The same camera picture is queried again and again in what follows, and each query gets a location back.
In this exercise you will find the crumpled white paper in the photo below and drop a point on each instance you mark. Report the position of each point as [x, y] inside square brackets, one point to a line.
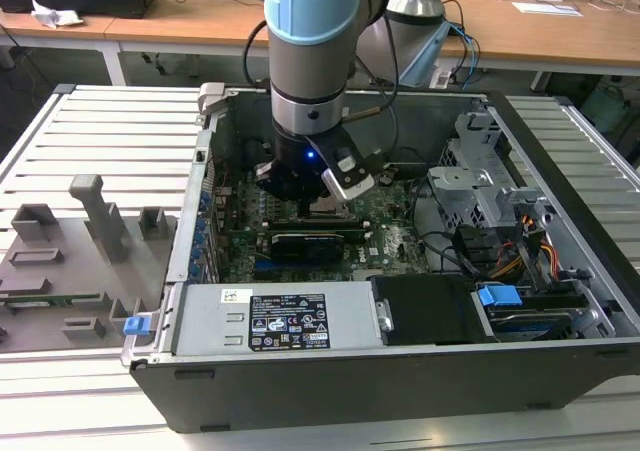
[55, 16]

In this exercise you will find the grey power supply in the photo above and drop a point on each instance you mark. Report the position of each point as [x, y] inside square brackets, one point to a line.
[210, 316]

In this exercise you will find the wooden desk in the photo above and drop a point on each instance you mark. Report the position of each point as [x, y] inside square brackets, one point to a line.
[175, 26]

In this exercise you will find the pale blue paper sheet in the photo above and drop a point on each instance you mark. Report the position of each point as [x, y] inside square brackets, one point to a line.
[545, 8]

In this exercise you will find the black RAM slot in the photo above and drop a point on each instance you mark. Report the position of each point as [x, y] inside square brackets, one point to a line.
[345, 225]
[355, 236]

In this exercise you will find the black PC case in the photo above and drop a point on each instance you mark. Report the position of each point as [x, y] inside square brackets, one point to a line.
[350, 396]

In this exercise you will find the silver CPU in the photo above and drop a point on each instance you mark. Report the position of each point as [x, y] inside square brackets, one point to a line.
[329, 207]

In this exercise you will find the CPU socket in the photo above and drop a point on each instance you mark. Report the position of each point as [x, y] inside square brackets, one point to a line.
[353, 217]

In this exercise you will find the grey parts rack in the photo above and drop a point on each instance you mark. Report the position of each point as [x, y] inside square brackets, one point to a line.
[60, 271]

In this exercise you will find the teal bin bag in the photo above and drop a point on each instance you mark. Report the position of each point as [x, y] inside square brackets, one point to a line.
[605, 107]

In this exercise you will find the green RAM stick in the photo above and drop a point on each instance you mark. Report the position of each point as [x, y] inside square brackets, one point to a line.
[50, 299]

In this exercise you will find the hard disk in blue carrier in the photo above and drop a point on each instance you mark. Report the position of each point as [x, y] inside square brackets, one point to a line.
[497, 298]

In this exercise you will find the black plastic shroud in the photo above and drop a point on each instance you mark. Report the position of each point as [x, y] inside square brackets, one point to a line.
[430, 311]

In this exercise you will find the silver drive cage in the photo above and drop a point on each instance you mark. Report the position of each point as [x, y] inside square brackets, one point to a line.
[470, 191]

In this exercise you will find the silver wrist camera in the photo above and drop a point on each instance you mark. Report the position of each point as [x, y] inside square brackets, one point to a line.
[350, 186]

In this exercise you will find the white power adapter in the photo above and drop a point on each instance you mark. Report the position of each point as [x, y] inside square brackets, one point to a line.
[440, 77]

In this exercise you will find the green motherboard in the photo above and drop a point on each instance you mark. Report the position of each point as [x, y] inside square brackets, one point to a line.
[395, 251]

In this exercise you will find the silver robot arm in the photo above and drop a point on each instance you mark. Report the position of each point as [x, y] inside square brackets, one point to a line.
[310, 66]

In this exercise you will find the blue case latch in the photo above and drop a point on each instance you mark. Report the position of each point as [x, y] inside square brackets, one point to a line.
[136, 326]

